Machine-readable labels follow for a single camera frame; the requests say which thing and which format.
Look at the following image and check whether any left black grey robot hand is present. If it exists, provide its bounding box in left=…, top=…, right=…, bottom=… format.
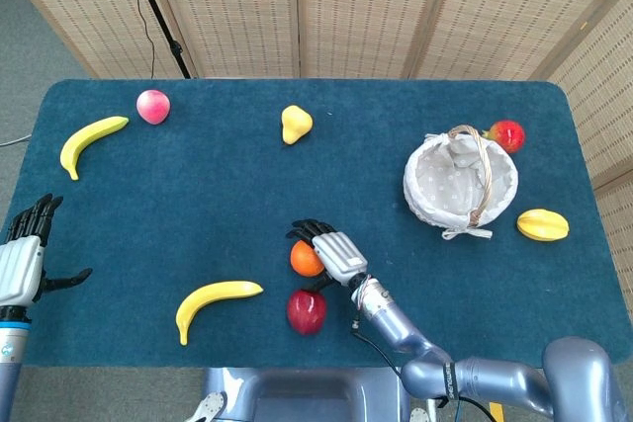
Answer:
left=0, top=193, right=94, bottom=308

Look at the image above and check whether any right black grey robot hand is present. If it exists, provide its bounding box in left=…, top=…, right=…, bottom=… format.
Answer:
left=285, top=217, right=370, bottom=295

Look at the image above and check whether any orange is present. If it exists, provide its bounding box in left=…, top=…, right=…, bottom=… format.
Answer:
left=289, top=239, right=326, bottom=279

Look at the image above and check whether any wicker basket with cloth liner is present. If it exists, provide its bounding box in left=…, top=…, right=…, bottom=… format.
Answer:
left=403, top=124, right=520, bottom=241

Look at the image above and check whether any dark red apple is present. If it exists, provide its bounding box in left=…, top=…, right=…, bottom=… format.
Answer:
left=286, top=289, right=328, bottom=336

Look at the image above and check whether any yellow pear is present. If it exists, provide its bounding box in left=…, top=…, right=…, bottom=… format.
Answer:
left=281, top=104, right=315, bottom=146

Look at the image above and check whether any yellow banana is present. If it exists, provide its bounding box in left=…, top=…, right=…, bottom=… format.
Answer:
left=175, top=280, right=265, bottom=347
left=59, top=116, right=131, bottom=182

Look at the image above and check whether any silver-blue robot torso base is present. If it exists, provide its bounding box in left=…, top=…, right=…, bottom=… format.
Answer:
left=185, top=366, right=421, bottom=422

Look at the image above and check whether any dark blue carpet mat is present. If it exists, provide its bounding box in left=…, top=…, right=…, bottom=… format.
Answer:
left=0, top=78, right=633, bottom=369

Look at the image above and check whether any yellow starfruit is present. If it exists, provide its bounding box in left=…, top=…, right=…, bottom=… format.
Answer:
left=516, top=209, right=571, bottom=243

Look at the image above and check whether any red yellow apple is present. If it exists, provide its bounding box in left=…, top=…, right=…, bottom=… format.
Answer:
left=482, top=119, right=527, bottom=154

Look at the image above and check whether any pink peach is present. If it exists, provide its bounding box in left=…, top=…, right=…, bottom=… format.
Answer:
left=136, top=89, right=172, bottom=126

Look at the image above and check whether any bamboo folding screen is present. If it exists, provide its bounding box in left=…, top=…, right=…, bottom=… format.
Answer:
left=0, top=0, right=633, bottom=290

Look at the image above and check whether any black tripod pole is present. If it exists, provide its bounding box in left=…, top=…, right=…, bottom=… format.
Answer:
left=122, top=0, right=193, bottom=80

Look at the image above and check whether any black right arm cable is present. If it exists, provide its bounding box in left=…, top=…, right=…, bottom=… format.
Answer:
left=351, top=320, right=500, bottom=422

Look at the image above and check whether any thin black hanging cable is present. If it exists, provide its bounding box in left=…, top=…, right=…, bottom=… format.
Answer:
left=114, top=0, right=157, bottom=80

